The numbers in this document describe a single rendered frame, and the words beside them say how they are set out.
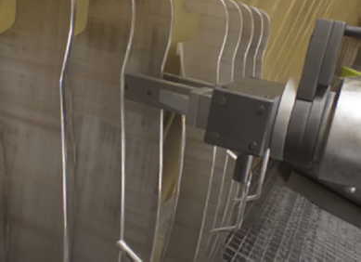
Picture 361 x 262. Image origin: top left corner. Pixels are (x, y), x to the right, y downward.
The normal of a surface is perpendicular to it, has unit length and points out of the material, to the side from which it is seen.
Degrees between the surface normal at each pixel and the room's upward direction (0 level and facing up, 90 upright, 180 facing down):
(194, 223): 90
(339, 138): 90
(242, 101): 90
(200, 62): 90
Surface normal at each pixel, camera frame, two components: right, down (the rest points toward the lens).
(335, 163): -0.39, 0.55
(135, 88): -0.35, 0.17
